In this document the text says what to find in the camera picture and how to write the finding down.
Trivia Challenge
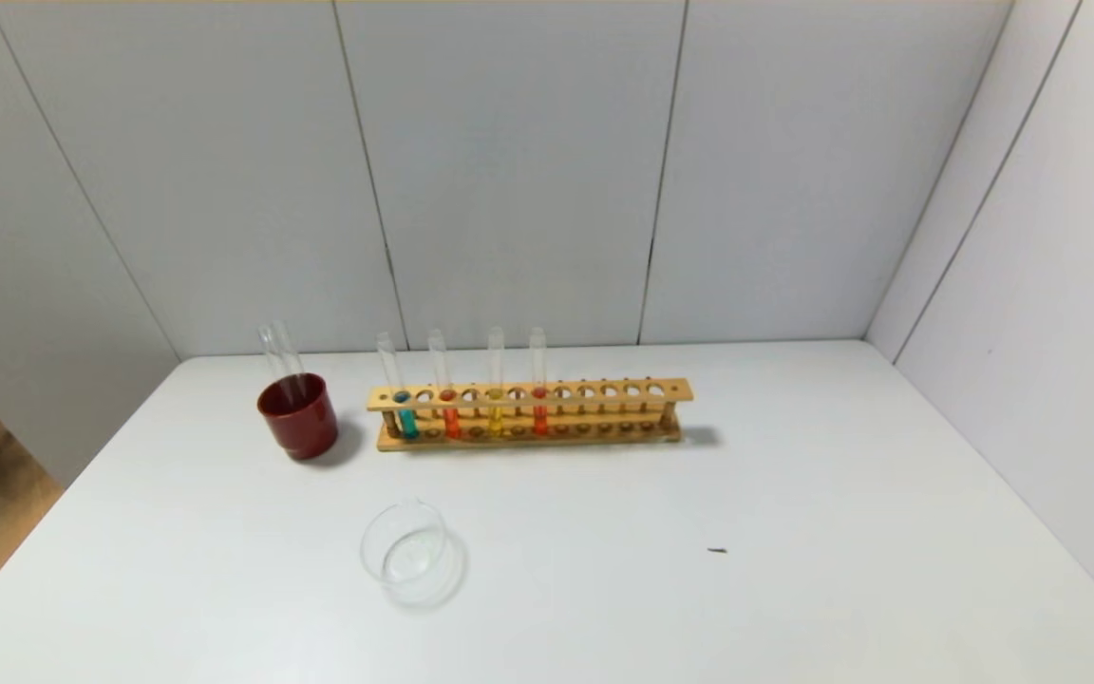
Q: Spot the test tube with red liquid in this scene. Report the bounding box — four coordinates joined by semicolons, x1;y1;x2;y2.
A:
528;326;550;437
427;329;462;440

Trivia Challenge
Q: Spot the test tube with blue liquid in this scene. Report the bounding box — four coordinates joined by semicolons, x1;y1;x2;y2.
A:
376;332;420;440

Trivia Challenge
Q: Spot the wooden test tube rack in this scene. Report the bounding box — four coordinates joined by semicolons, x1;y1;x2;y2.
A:
366;377;695;452

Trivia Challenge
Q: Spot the test tube with yellow liquid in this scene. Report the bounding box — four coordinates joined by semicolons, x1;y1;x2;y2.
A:
485;327;507;438

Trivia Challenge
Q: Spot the clear glass beaker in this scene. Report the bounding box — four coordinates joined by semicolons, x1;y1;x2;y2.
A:
360;499;465;609

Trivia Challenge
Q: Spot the dark red cup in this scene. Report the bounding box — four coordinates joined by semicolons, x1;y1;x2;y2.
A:
256;372;340;462

